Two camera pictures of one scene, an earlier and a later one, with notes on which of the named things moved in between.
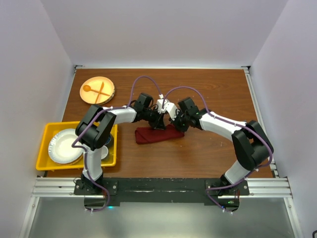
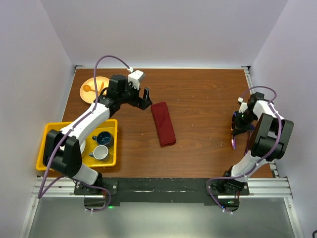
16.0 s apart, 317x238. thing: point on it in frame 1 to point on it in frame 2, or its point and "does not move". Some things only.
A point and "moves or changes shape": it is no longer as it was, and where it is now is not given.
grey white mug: [104, 151] does not move
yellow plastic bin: [44, 162] does not move
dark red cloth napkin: [149, 135] moves or changes shape
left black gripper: [158, 123] to [138, 102]
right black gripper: [182, 129] to [237, 129]
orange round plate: [97, 90] does not move
